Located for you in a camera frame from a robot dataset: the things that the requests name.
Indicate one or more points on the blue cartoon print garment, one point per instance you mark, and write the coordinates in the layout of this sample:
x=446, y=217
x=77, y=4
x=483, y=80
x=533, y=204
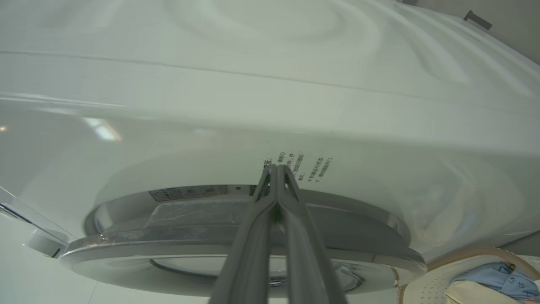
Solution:
x=485, y=273

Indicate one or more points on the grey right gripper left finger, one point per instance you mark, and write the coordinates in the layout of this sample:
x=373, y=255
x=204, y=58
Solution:
x=249, y=253

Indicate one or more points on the round glass washing machine door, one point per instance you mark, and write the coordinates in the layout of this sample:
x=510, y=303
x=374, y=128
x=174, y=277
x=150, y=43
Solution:
x=126, y=253

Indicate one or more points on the white front-load washing machine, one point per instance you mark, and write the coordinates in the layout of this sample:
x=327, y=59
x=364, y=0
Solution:
x=253, y=84

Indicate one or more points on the cream perforated laundry basket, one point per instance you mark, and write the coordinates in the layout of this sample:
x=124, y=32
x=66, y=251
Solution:
x=426, y=283

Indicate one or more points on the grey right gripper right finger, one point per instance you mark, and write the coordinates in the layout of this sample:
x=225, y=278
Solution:
x=306, y=261

